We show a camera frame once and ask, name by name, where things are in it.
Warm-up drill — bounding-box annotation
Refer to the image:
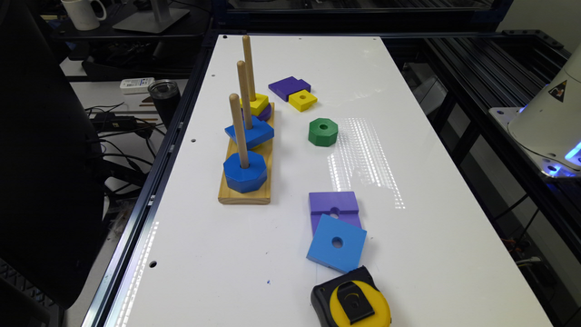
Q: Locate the green octagonal block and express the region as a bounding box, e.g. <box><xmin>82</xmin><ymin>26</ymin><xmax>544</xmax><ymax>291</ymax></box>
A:
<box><xmin>308</xmin><ymin>118</ymin><xmax>339</xmax><ymax>147</ymax></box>

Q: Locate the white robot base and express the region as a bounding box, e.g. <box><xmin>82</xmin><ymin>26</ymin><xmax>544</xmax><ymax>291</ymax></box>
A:
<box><xmin>488</xmin><ymin>49</ymin><xmax>580</xmax><ymax>178</ymax></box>

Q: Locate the blue square block on peg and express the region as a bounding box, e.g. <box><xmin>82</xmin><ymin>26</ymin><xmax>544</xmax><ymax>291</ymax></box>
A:
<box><xmin>242</xmin><ymin>116</ymin><xmax>274</xmax><ymax>149</ymax></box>

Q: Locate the blue octagonal block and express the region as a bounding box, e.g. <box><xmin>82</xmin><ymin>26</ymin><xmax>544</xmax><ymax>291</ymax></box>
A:
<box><xmin>223</xmin><ymin>151</ymin><xmax>268</xmax><ymax>193</ymax></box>

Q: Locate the purple round block on peg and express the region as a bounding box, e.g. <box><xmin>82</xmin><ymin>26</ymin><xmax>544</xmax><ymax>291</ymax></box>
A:
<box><xmin>252</xmin><ymin>103</ymin><xmax>272</xmax><ymax>121</ymax></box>

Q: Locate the yellow square block loose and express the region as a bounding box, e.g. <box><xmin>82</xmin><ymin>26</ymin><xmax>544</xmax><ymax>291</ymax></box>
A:
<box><xmin>288</xmin><ymin>90</ymin><xmax>318</xmax><ymax>112</ymax></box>

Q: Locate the yellow square block on peg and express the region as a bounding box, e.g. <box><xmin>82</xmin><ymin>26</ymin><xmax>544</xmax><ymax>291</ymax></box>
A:
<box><xmin>249</xmin><ymin>94</ymin><xmax>269</xmax><ymax>116</ymax></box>

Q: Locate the purple square block front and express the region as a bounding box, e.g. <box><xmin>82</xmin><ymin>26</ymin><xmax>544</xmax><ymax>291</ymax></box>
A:
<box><xmin>309</xmin><ymin>191</ymin><xmax>361</xmax><ymax>233</ymax></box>

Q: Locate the purple block at rear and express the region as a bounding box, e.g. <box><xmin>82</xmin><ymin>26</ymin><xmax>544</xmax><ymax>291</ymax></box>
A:
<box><xmin>268</xmin><ymin>76</ymin><xmax>311</xmax><ymax>102</ymax></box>

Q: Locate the light blue square block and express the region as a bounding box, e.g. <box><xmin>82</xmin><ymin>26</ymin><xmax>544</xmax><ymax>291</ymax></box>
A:
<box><xmin>307</xmin><ymin>214</ymin><xmax>367</xmax><ymax>273</ymax></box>

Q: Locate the wooden peg base board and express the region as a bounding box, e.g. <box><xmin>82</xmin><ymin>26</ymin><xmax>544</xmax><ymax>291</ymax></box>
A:
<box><xmin>218</xmin><ymin>118</ymin><xmax>274</xmax><ymax>204</ymax></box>

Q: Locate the front wooden peg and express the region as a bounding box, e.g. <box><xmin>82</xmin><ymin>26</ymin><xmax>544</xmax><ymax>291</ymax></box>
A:
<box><xmin>229</xmin><ymin>94</ymin><xmax>250</xmax><ymax>169</ymax></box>

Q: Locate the rear wooden peg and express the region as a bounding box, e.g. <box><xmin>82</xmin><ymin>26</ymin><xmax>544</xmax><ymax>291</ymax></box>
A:
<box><xmin>242</xmin><ymin>35</ymin><xmax>256</xmax><ymax>102</ymax></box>

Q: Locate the black tumbler cup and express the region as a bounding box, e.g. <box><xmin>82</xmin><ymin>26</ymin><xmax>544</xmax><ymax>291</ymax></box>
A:
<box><xmin>148</xmin><ymin>79</ymin><xmax>181</xmax><ymax>128</ymax></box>

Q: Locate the yellow black tape measure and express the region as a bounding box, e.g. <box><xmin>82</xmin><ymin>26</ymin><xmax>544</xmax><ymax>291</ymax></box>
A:
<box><xmin>310</xmin><ymin>266</ymin><xmax>392</xmax><ymax>327</ymax></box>

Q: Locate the white remote label device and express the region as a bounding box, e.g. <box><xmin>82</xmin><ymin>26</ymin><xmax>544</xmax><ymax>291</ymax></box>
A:
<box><xmin>120</xmin><ymin>77</ymin><xmax>155</xmax><ymax>94</ymax></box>

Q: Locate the grey monitor stand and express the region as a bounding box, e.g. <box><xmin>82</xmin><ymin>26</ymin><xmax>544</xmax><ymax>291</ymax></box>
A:
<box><xmin>113</xmin><ymin>0</ymin><xmax>190</xmax><ymax>34</ymax></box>

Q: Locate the black office chair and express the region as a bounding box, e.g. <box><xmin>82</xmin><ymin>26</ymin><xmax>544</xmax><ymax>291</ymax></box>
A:
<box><xmin>1</xmin><ymin>0</ymin><xmax>106</xmax><ymax>309</ymax></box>

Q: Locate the white mug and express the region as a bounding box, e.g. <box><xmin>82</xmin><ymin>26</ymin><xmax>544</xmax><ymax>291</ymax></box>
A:
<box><xmin>61</xmin><ymin>0</ymin><xmax>107</xmax><ymax>31</ymax></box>

